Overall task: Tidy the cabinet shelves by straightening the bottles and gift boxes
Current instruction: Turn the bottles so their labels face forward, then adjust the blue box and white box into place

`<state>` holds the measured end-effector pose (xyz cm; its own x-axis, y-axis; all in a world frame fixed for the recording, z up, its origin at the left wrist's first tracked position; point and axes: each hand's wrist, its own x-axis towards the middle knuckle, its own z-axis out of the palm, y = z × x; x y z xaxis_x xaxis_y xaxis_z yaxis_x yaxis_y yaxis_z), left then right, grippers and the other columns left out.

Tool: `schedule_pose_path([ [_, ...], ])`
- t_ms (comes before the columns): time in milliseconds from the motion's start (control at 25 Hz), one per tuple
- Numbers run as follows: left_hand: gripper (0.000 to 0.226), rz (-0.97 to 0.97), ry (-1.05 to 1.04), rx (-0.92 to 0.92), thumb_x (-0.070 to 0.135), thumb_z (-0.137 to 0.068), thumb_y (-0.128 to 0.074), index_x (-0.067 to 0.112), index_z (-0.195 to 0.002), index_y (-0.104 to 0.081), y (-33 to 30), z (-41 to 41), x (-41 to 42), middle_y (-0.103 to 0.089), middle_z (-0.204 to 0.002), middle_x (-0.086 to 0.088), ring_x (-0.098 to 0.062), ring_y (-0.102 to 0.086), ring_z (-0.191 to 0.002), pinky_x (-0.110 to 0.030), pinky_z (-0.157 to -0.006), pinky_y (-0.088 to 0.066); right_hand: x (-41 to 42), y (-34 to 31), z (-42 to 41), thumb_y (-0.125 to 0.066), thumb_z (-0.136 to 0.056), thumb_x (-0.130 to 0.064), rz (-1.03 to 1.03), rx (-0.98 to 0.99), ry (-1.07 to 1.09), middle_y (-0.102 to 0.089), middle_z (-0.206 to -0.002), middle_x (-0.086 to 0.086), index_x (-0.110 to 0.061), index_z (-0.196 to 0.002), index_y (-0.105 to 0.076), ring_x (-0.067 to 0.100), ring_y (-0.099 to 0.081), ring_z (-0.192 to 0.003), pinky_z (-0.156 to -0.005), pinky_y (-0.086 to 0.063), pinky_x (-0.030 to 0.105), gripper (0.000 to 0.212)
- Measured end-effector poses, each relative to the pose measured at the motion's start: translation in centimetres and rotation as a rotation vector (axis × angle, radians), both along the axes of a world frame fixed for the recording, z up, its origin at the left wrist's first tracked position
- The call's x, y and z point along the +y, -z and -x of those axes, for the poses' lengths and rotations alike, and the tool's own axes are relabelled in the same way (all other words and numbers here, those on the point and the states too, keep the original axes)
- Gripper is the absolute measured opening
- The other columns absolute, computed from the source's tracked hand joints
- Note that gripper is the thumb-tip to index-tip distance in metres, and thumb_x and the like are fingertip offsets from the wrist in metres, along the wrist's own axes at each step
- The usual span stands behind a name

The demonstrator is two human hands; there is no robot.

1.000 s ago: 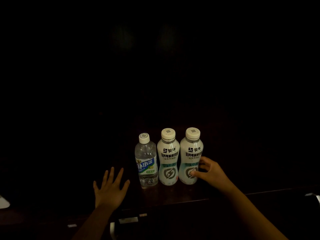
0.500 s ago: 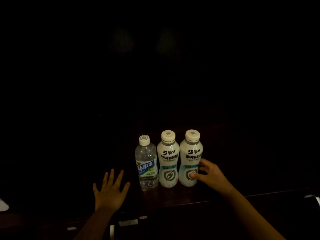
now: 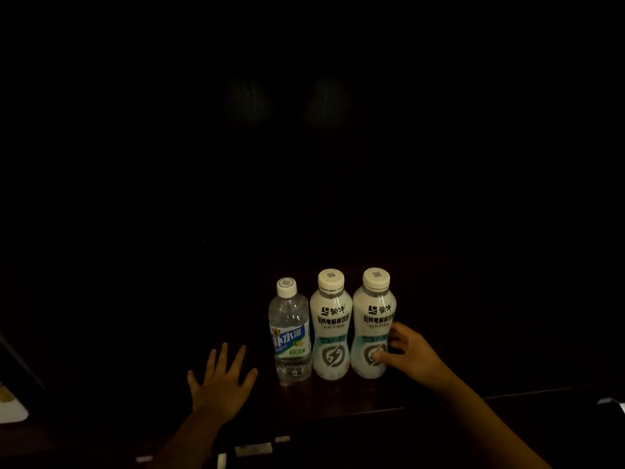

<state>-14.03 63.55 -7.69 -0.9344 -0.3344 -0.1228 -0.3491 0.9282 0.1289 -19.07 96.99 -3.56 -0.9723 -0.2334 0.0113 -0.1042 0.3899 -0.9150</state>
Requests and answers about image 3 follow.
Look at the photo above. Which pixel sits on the person's right hand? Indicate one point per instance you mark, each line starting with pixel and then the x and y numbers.
pixel 421 359

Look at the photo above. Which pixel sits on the person's left hand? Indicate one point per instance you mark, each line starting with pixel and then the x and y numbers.
pixel 219 393

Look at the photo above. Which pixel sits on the person's left thumb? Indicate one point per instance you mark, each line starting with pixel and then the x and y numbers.
pixel 250 379

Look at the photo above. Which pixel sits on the person's right thumb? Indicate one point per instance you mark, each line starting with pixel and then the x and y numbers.
pixel 384 357

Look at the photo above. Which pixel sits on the person's left little finger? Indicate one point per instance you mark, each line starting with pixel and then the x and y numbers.
pixel 193 380

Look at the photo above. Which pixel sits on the person's left middle finger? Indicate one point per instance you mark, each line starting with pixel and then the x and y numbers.
pixel 223 359

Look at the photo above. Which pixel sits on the white drink bottle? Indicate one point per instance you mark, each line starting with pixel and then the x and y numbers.
pixel 331 327
pixel 372 322

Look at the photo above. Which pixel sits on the person's right forearm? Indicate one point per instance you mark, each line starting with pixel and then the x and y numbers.
pixel 488 427

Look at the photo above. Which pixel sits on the person's left forearm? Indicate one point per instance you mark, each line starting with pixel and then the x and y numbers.
pixel 193 442

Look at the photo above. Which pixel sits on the clear water bottle blue label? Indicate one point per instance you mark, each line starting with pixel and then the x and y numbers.
pixel 290 336

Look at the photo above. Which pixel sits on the white object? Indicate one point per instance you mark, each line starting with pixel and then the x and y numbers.
pixel 613 402

